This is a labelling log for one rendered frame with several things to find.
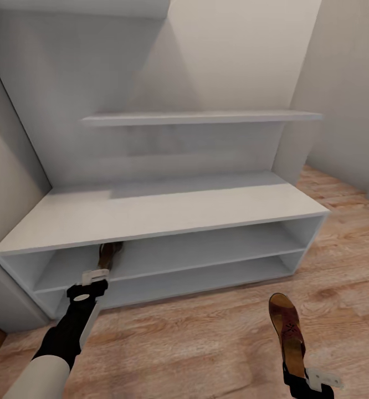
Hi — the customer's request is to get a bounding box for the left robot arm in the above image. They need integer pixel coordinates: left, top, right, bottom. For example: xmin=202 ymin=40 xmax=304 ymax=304
xmin=2 ymin=269 xmax=109 ymax=399

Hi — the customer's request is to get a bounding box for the sandal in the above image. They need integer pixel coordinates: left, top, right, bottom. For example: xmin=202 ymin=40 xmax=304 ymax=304
xmin=98 ymin=241 xmax=123 ymax=271
xmin=269 ymin=293 xmax=306 ymax=377

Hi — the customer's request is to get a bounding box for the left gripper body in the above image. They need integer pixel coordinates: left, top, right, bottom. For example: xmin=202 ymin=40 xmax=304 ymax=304
xmin=70 ymin=280 xmax=104 ymax=303

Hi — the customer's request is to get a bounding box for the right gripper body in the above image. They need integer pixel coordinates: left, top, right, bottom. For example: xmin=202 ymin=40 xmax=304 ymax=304
xmin=290 ymin=374 xmax=334 ymax=399

